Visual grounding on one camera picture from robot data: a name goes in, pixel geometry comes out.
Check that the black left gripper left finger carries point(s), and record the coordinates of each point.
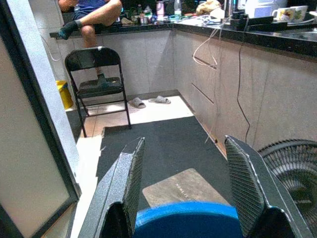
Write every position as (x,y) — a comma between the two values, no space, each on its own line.
(116,188)

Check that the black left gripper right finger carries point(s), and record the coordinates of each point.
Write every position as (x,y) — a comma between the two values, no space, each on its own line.
(262,188)

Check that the black floor fan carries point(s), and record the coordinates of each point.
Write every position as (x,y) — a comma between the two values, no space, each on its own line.
(294,178)

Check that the dark grey floor mat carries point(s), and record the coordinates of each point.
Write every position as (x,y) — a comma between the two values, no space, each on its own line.
(161,148)

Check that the beige small floor mat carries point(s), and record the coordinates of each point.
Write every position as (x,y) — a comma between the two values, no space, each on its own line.
(184,187)

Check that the blue round basin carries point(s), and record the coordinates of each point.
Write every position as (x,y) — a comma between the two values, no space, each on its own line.
(185,220)

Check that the grey slipper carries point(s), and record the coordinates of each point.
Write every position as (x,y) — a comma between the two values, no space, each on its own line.
(137,102)
(161,100)

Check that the black framed glass door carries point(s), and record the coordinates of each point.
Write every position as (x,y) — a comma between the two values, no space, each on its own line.
(32,138)

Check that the black folding chair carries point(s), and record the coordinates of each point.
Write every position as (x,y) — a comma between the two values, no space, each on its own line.
(99,84)

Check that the yellow bag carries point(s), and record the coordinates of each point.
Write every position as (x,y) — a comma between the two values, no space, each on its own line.
(65,94)

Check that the black stone countertop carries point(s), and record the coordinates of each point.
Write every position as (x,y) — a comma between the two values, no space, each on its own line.
(223,29)

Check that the black flat box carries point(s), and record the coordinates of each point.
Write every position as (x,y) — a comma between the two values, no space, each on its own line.
(257,22)

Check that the person in blue shorts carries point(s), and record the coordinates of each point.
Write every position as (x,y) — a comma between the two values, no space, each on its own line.
(86,19)

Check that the white floral mug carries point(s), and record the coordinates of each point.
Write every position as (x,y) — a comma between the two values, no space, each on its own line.
(289,13)

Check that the white electric kettle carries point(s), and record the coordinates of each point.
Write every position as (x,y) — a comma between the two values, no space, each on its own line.
(260,8)

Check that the pink water bottle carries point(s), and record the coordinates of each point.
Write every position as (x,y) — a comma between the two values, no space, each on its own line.
(160,9)

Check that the tan crumpled bag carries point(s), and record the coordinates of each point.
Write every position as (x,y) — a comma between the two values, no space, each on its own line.
(208,7)

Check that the clear plastic bottle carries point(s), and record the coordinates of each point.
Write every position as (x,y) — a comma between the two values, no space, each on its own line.
(177,8)

